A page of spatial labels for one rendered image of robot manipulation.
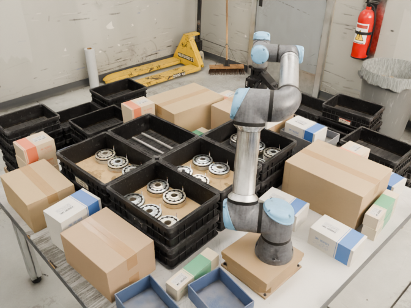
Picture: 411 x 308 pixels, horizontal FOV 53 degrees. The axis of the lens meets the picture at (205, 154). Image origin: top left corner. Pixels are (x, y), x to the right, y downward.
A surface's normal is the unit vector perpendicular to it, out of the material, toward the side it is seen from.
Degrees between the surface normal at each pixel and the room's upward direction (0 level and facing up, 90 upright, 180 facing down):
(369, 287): 0
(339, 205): 90
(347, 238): 0
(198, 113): 90
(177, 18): 90
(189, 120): 90
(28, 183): 0
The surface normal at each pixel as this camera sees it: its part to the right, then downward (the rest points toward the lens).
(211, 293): 0.01, -0.85
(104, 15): 0.69, 0.39
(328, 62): -0.73, 0.36
